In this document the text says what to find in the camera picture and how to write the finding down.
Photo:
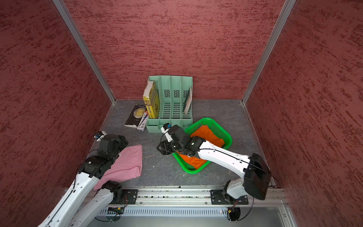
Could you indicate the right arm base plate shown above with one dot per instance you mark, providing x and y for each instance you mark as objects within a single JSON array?
[{"x": 217, "y": 198}]

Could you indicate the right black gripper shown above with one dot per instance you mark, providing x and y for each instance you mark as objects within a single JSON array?
[{"x": 166, "y": 149}]

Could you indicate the white red blue booklet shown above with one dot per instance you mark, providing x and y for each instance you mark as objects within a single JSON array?
[{"x": 143, "y": 122}]

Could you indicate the aluminium front rail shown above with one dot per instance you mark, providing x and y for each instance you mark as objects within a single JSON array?
[{"x": 198, "y": 196}]

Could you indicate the pink t-shirt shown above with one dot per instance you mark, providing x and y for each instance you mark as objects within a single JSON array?
[{"x": 127, "y": 166}]

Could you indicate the left corner aluminium profile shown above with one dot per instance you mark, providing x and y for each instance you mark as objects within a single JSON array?
[{"x": 67, "y": 18}]

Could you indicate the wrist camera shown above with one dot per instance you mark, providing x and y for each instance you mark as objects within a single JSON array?
[
  {"x": 99, "y": 135},
  {"x": 166, "y": 136}
]

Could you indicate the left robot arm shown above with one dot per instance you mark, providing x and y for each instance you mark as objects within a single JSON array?
[{"x": 65, "y": 213}]

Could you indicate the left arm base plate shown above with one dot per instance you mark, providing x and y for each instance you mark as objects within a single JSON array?
[{"x": 129, "y": 197}]

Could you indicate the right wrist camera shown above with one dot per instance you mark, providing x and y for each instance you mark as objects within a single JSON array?
[{"x": 166, "y": 136}]

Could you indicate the orange t-shirt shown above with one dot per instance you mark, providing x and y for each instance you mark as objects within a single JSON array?
[{"x": 205, "y": 133}]

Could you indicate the white perforated vent strip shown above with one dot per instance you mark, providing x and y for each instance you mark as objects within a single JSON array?
[{"x": 174, "y": 212}]

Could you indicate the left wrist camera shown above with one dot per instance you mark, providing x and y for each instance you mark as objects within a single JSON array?
[{"x": 99, "y": 135}]

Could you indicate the thin book in organizer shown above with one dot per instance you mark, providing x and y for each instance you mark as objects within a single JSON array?
[{"x": 188, "y": 100}]

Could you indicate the corner aluminium profile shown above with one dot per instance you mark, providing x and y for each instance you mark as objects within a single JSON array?
[
  {"x": 281, "y": 20},
  {"x": 67, "y": 18}
]

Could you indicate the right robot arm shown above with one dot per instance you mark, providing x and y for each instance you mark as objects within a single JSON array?
[{"x": 254, "y": 174}]

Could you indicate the yellow book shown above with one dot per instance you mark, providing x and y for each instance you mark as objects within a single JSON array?
[{"x": 151, "y": 100}]

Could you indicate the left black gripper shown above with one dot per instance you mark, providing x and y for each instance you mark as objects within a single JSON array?
[{"x": 123, "y": 142}]

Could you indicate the green plastic basket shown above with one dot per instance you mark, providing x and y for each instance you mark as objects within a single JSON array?
[{"x": 217, "y": 129}]

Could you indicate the right corner aluminium profile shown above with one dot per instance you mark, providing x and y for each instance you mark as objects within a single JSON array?
[{"x": 281, "y": 20}]

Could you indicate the mint green file organizer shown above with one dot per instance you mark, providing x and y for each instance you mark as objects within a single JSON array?
[{"x": 173, "y": 92}]

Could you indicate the black book with gold emblem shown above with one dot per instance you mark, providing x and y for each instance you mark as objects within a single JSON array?
[{"x": 136, "y": 116}]

